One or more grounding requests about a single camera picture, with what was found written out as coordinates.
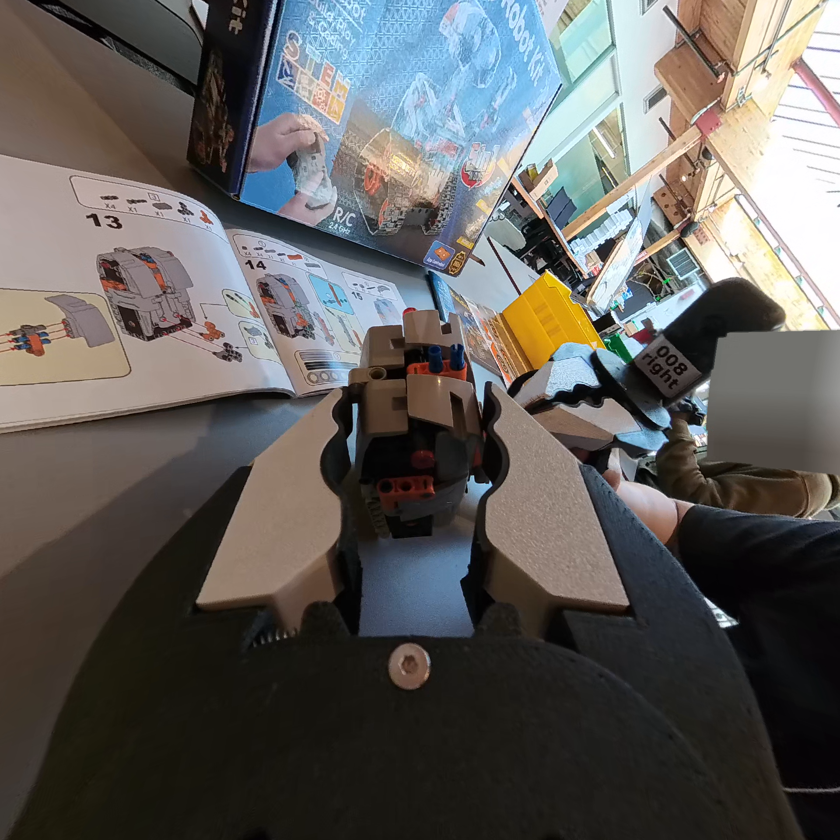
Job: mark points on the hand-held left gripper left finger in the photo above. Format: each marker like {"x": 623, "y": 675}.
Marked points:
{"x": 269, "y": 525}

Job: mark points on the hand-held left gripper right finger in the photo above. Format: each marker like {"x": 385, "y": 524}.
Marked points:
{"x": 551, "y": 525}

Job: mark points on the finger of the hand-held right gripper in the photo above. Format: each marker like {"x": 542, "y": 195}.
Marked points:
{"x": 604, "y": 423}
{"x": 564, "y": 377}

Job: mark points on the grey orange brick robot model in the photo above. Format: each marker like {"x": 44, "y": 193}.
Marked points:
{"x": 420, "y": 420}

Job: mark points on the grey desk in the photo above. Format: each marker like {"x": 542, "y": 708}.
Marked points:
{"x": 98, "y": 499}

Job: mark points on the person's right hand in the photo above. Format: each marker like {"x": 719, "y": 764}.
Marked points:
{"x": 649, "y": 512}

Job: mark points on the green plastic bin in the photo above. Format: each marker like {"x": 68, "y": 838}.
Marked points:
{"x": 617, "y": 344}

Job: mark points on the yellow plastic bin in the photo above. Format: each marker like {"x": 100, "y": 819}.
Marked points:
{"x": 551, "y": 315}

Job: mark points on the blue cover booklet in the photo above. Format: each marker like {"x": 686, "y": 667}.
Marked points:
{"x": 476, "y": 328}

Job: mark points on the white leaning board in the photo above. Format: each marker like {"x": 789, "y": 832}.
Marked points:
{"x": 617, "y": 262}

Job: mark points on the person's black clothing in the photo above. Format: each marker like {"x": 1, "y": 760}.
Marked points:
{"x": 774, "y": 623}

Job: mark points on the open instruction booklet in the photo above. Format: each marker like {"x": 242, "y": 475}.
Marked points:
{"x": 131, "y": 295}

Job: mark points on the blue robot kit box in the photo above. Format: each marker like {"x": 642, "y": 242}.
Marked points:
{"x": 394, "y": 118}

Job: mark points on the white grey appliance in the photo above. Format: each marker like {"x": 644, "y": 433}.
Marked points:
{"x": 131, "y": 26}

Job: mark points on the wall air conditioner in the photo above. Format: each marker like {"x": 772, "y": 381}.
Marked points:
{"x": 684, "y": 264}

